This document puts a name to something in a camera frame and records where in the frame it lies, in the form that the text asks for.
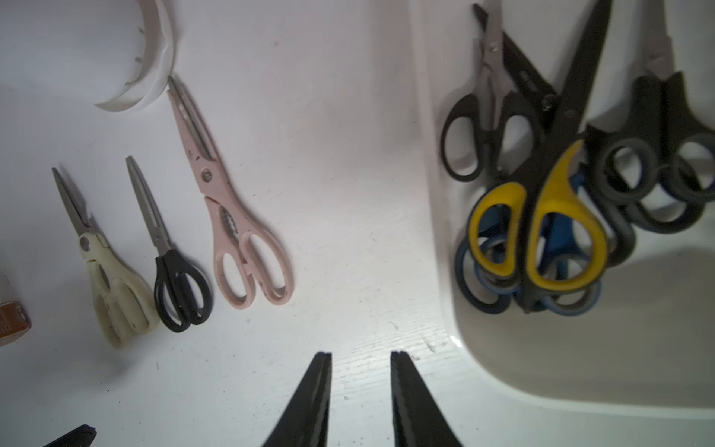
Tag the white storage box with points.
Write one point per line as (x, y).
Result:
(645, 350)

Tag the orange paprika spice jar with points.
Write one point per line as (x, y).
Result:
(14, 323)

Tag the grey black handled scissors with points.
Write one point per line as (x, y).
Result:
(626, 165)

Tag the pink kitchen scissors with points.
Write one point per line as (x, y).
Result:
(233, 225)

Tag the small black scissors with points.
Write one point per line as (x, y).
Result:
(182, 294)

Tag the yellow black scissors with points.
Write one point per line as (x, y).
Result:
(540, 187)

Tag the blue handled scissors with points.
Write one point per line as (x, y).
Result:
(559, 256)

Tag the white utensil holder cup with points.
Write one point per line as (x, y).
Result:
(155, 64)

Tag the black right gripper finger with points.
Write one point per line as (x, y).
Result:
(82, 436)

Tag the black handled scissors in box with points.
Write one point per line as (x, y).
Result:
(508, 86)

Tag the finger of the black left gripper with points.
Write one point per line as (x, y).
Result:
(417, 420)
(305, 421)

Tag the cream kitchen scissors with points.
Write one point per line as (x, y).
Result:
(122, 301)

